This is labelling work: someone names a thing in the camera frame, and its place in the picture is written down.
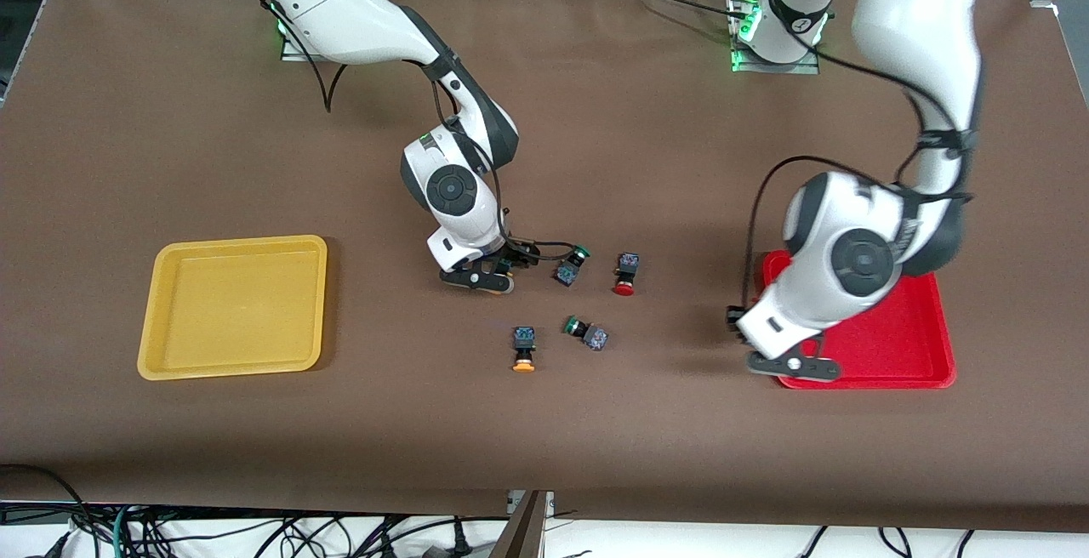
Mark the grey metal bracket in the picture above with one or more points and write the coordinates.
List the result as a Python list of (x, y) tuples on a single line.
[(513, 503)]

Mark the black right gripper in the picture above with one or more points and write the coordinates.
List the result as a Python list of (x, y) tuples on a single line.
[(516, 252)]

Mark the yellow push button switch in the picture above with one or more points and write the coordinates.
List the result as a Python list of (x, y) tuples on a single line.
[(504, 268), (524, 341)]

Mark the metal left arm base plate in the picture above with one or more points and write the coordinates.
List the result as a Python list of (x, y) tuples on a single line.
[(774, 67)]

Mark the yellow plastic tray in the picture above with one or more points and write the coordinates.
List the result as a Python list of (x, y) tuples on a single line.
[(230, 311)]

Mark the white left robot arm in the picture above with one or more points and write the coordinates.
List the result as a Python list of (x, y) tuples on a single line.
[(919, 22)]

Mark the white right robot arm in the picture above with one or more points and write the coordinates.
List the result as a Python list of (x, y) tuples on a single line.
[(332, 5)]

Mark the brown table cover sheet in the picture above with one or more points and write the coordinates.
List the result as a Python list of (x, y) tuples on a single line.
[(647, 158)]

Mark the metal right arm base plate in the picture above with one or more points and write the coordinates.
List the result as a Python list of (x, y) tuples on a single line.
[(293, 52)]

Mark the green push button switch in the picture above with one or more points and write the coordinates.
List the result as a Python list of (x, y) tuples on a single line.
[(567, 273), (595, 338)]

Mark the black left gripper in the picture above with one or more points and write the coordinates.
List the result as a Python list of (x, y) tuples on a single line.
[(732, 320)]

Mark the red plastic tray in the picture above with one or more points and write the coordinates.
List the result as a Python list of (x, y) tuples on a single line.
[(910, 345)]

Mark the red push button switch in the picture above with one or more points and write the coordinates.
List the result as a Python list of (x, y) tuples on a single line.
[(628, 267)]

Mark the dark brown slanted bar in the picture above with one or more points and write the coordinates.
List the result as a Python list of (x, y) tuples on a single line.
[(521, 537)]

